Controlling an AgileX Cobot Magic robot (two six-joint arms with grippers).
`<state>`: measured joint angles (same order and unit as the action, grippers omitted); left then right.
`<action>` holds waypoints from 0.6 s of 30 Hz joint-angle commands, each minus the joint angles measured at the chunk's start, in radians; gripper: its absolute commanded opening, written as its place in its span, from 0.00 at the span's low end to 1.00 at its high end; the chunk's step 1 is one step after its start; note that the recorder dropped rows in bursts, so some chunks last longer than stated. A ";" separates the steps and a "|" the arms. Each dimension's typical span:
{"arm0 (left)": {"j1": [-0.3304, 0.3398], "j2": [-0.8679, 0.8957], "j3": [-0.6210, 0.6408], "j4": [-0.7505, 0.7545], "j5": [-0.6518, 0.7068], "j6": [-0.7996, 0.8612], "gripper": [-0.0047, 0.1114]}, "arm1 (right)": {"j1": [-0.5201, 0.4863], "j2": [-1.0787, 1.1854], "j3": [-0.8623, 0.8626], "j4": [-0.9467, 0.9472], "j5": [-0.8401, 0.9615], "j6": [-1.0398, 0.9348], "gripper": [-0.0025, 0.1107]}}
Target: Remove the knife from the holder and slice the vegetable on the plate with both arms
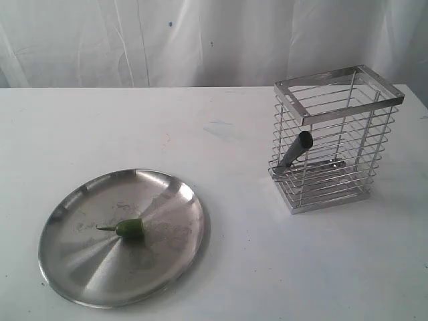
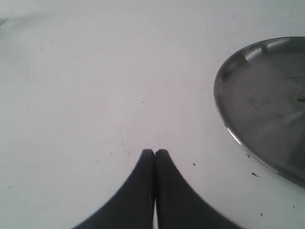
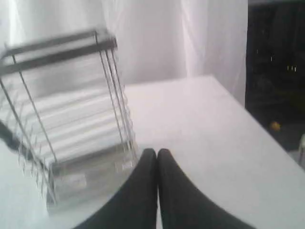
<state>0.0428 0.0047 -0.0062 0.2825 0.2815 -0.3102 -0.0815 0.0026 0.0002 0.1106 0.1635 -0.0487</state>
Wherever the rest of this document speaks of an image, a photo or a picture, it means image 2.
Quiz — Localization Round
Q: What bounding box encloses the round stainless steel plate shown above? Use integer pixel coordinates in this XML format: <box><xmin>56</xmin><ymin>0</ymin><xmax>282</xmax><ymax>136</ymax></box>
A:
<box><xmin>213</xmin><ymin>36</ymin><xmax>305</xmax><ymax>187</ymax></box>

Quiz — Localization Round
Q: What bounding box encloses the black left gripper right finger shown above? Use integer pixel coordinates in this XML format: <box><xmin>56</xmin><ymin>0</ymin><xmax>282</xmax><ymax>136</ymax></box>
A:
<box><xmin>155</xmin><ymin>149</ymin><xmax>239</xmax><ymax>229</ymax></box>

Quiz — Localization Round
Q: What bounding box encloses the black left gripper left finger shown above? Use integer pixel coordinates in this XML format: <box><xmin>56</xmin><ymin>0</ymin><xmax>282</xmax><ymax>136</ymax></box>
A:
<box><xmin>75</xmin><ymin>149</ymin><xmax>156</xmax><ymax>229</ymax></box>

